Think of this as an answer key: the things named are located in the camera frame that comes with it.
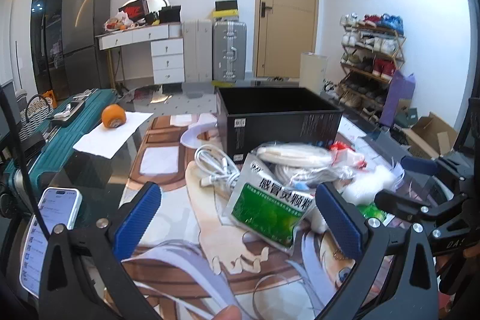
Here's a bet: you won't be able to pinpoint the white smartphone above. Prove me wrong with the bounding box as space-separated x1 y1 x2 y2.
19 187 82 299

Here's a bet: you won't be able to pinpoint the black bag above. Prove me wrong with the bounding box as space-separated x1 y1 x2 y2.
159 5 182 23

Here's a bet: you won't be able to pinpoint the red and black shoe box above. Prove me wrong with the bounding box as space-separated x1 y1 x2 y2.
118 0 148 21

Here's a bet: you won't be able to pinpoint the silver suitcase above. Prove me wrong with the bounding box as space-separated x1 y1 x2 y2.
212 21 247 82

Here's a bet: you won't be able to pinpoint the green plastic packet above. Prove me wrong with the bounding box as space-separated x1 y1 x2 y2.
356 203 389 227

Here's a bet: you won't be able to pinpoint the plastic bag of food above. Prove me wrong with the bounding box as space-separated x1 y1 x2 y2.
104 16 133 31

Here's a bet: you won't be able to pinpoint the white desk with drawers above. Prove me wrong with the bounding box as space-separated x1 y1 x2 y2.
95 21 185 84

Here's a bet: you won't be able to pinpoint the patterned floor rug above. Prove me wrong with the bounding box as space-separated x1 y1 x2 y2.
148 83 223 115

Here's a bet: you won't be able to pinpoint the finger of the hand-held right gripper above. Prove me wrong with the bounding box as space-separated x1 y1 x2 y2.
400 151 475 180
375 189 469 242

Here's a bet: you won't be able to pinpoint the person's left hand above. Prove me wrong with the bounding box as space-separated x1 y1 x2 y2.
212 306 242 320

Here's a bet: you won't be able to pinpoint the white cable bundle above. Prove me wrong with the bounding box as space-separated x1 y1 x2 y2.
194 145 245 199

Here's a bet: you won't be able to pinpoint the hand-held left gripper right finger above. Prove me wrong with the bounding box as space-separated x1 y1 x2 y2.
315 182 441 320

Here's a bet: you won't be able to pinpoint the white paper sheet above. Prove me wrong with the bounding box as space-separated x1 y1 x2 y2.
72 111 154 159

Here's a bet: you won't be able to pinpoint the white cabinet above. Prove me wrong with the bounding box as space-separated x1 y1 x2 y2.
5 0 38 85

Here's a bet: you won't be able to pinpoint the black glass cabinet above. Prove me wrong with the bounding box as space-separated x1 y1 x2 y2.
30 0 91 93

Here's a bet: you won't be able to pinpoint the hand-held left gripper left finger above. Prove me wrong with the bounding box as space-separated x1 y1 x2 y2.
39 181 163 320

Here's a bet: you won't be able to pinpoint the teal suitcase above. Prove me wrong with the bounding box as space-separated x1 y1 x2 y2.
7 88 121 193

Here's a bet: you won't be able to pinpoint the purple bag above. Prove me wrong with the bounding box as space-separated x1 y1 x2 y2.
379 70 416 129

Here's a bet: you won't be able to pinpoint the yellow and black box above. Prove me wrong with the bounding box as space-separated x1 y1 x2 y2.
214 0 239 21

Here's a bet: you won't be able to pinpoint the woven basket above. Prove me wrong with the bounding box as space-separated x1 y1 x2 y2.
18 94 54 141

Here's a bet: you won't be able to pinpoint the black cable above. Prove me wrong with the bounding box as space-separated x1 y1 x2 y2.
0 88 51 242

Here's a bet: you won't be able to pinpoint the bagged white cable coil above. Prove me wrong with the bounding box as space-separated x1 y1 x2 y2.
255 142 355 190

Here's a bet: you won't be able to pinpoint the beige suitcase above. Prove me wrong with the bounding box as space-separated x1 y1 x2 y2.
182 19 213 82

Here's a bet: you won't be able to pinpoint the cardboard box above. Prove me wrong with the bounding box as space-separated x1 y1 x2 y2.
403 112 459 159

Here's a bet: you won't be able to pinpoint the grey fridge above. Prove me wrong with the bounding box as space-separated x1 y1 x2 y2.
61 0 112 99

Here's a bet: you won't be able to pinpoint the red and white plastic bag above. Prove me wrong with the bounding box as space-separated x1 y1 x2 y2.
330 141 368 171

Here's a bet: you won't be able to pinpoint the white trash bin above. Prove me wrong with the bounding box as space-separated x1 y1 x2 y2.
299 52 329 93

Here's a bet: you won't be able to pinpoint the orange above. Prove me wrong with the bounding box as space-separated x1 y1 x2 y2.
101 104 127 129

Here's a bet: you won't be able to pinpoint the green medicine packet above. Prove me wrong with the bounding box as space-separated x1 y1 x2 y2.
224 152 316 254

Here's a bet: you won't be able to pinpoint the wooden shoe rack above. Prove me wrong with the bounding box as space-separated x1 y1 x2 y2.
339 13 407 126

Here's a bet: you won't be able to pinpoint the wooden door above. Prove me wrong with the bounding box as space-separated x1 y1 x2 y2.
254 0 319 78

